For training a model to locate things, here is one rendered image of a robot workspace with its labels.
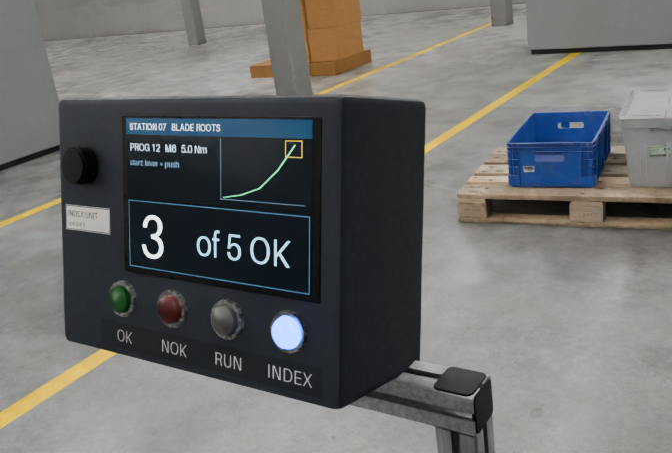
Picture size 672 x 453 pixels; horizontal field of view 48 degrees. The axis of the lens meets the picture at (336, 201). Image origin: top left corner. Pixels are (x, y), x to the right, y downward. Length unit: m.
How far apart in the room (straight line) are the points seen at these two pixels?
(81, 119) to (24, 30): 6.20
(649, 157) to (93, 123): 3.17
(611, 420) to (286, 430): 0.93
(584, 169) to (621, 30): 4.51
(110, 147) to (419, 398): 0.28
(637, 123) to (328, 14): 5.53
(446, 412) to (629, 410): 1.85
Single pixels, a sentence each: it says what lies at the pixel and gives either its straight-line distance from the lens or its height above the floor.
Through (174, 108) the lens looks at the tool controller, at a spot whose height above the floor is 1.25.
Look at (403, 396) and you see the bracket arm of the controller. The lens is 0.53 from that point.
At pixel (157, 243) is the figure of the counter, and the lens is 0.54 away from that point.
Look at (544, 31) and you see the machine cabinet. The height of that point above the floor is 0.24.
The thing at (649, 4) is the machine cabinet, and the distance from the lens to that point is 7.95.
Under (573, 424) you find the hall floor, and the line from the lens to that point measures 2.29.
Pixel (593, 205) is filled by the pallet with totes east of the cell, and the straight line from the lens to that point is 3.55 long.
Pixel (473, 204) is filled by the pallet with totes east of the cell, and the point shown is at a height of 0.09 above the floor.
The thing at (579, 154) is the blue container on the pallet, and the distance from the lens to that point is 3.60.
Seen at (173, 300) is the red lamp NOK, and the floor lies 1.12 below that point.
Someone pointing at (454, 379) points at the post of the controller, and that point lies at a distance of 0.52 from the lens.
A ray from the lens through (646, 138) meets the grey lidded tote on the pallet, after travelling 3.56.
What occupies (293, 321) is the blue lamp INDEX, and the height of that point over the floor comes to 1.12.
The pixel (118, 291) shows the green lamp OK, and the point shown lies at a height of 1.12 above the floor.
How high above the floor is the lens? 1.34
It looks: 18 degrees down
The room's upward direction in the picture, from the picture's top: 8 degrees counter-clockwise
